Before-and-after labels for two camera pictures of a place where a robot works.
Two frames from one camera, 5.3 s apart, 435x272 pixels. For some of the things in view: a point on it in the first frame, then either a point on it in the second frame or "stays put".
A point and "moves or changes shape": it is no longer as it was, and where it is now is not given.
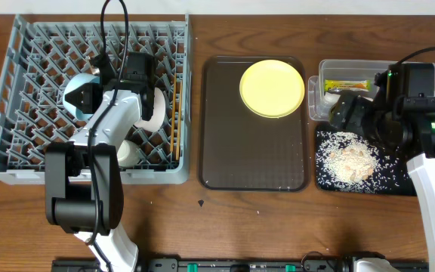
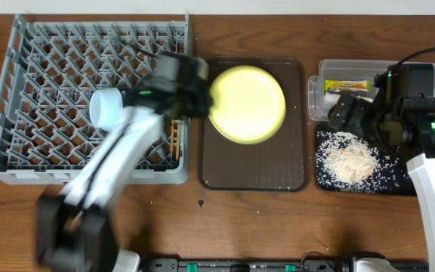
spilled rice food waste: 348,163 stays put
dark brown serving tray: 240,150 stays put
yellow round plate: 272,88 → 249,107
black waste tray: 348,162 stays put
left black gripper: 83,97 → 201,93
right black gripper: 359,107 stays put
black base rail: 234,265 stays put
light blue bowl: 75,82 moves or changes shape
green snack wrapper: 347,85 stays put
